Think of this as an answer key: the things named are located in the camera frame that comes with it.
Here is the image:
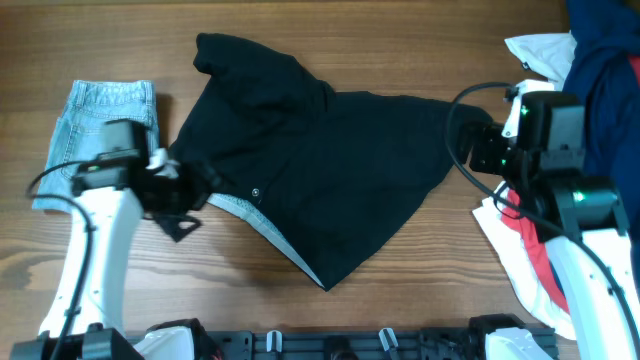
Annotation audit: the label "black shorts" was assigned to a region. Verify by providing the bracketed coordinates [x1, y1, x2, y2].
[170, 33, 490, 289]

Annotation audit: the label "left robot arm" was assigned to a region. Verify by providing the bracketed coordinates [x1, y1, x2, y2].
[10, 119, 223, 360]

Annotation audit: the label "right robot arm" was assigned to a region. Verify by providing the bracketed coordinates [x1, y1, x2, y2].
[445, 91, 639, 359]

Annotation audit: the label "folded light blue jeans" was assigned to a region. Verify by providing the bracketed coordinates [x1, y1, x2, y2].
[38, 80, 159, 197]

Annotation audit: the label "white garment top right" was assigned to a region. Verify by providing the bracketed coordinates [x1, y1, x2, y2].
[504, 33, 577, 90]

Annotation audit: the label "navy blue garment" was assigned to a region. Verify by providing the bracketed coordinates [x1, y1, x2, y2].
[562, 0, 640, 236]

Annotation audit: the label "white garment with red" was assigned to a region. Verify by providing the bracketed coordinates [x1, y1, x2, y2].
[472, 197, 576, 340]

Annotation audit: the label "right black cable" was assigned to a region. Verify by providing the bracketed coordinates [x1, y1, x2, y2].
[443, 81, 640, 346]

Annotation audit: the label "black cable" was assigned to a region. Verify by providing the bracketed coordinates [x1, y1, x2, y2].
[25, 159, 99, 360]
[443, 81, 640, 346]

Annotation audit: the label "left black cable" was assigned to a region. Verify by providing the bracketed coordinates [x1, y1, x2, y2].
[25, 159, 99, 360]

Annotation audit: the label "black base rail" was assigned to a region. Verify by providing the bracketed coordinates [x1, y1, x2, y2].
[209, 327, 485, 360]

